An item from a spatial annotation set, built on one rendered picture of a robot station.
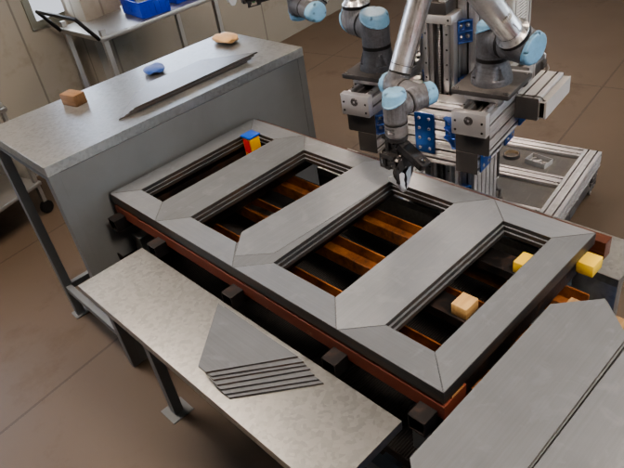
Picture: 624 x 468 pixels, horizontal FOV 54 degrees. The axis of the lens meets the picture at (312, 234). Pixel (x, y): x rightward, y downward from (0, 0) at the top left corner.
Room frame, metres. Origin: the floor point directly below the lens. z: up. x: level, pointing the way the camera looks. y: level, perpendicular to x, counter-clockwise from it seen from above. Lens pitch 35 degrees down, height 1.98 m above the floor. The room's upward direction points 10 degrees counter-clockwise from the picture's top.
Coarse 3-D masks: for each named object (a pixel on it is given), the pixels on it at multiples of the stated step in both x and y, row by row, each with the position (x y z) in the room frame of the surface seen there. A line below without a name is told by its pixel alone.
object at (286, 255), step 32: (288, 160) 2.14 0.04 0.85; (320, 160) 2.11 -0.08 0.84; (384, 192) 1.81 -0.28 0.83; (416, 192) 1.76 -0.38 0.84; (160, 224) 1.83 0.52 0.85; (256, 256) 1.54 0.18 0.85; (288, 256) 1.53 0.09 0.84; (576, 256) 1.29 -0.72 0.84; (256, 288) 1.42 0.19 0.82; (544, 288) 1.18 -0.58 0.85; (320, 320) 1.21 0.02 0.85; (416, 384) 0.96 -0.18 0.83
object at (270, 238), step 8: (256, 224) 1.72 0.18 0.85; (264, 224) 1.71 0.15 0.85; (248, 232) 1.68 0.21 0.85; (256, 232) 1.67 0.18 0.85; (264, 232) 1.66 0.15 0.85; (272, 232) 1.65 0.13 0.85; (280, 232) 1.65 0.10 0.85; (256, 240) 1.62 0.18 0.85; (264, 240) 1.62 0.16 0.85; (272, 240) 1.61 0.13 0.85; (280, 240) 1.60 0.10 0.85; (288, 240) 1.59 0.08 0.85; (272, 248) 1.57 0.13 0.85; (280, 248) 1.56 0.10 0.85
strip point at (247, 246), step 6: (240, 234) 1.68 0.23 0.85; (240, 240) 1.64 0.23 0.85; (246, 240) 1.63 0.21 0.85; (252, 240) 1.63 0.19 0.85; (240, 246) 1.61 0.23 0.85; (246, 246) 1.60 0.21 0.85; (252, 246) 1.60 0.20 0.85; (258, 246) 1.59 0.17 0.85; (264, 246) 1.59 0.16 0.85; (240, 252) 1.58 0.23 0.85; (246, 252) 1.57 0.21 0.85; (252, 252) 1.57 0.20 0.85; (258, 252) 1.56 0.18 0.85; (264, 252) 1.56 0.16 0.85; (270, 252) 1.55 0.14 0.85
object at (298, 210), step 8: (288, 208) 1.78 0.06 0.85; (296, 208) 1.77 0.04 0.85; (304, 208) 1.77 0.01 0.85; (312, 208) 1.76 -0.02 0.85; (296, 216) 1.72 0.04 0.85; (304, 216) 1.71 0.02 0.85; (312, 216) 1.71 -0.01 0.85; (320, 216) 1.70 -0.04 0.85; (328, 216) 1.69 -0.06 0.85; (312, 224) 1.66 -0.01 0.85; (320, 224) 1.65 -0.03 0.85
